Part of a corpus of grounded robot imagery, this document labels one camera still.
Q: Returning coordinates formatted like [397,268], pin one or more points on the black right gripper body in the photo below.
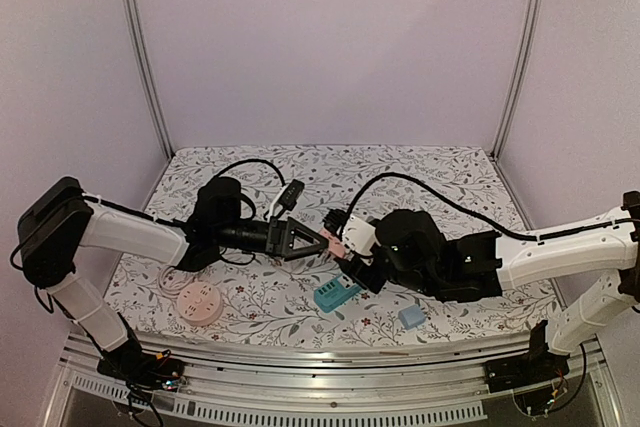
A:
[357,267]

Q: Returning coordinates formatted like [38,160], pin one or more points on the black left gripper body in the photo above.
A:
[229,236]

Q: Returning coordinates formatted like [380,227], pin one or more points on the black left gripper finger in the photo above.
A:
[290,252]
[296,230]

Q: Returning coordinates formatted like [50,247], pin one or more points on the pink cube socket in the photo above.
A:
[358,236]

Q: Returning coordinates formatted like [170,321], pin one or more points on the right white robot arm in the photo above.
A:
[608,243]

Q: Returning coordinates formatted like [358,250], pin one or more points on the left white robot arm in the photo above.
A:
[67,218]

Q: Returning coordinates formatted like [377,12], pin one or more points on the small blue plug adapter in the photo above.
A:
[411,317]

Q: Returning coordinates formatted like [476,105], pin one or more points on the floral table mat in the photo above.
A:
[270,303]

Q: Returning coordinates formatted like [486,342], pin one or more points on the teal power strip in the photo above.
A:
[335,293]

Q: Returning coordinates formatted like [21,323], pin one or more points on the round pink socket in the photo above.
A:
[200,304]

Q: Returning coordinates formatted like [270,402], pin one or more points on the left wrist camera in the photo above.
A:
[285,200]

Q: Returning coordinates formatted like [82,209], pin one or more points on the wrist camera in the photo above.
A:
[335,221]
[285,200]

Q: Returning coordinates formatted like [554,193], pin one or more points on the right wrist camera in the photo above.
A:
[335,221]

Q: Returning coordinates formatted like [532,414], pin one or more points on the aluminium front rail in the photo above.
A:
[435,384]

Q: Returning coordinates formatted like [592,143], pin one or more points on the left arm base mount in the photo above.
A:
[143,374]

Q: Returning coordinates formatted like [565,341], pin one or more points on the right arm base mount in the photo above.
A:
[540,372]

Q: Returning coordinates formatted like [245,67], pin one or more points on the left aluminium frame post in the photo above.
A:
[146,75]

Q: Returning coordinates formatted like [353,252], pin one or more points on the aluminium frame post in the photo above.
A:
[146,75]
[517,79]

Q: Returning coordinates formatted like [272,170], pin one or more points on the right aluminium frame post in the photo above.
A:
[517,79]

